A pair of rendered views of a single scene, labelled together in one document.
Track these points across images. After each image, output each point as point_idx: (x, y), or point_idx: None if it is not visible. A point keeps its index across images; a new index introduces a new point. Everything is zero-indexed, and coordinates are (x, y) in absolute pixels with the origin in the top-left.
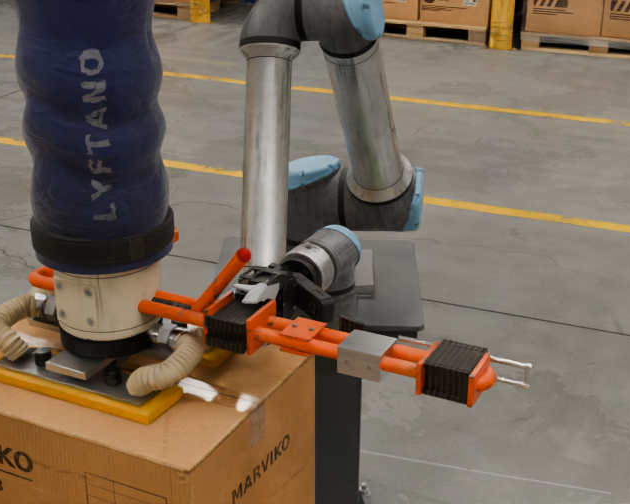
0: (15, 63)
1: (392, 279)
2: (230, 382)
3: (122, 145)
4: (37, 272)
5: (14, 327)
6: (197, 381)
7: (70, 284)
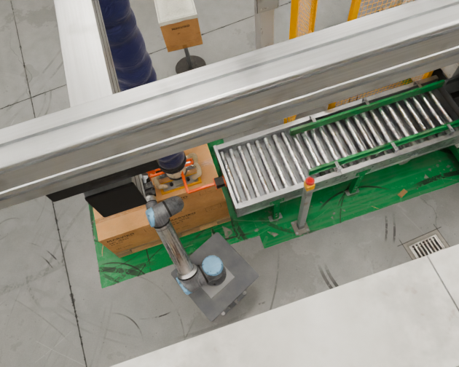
0: None
1: (196, 290)
2: (154, 184)
3: None
4: (191, 159)
5: (205, 167)
6: (159, 180)
7: None
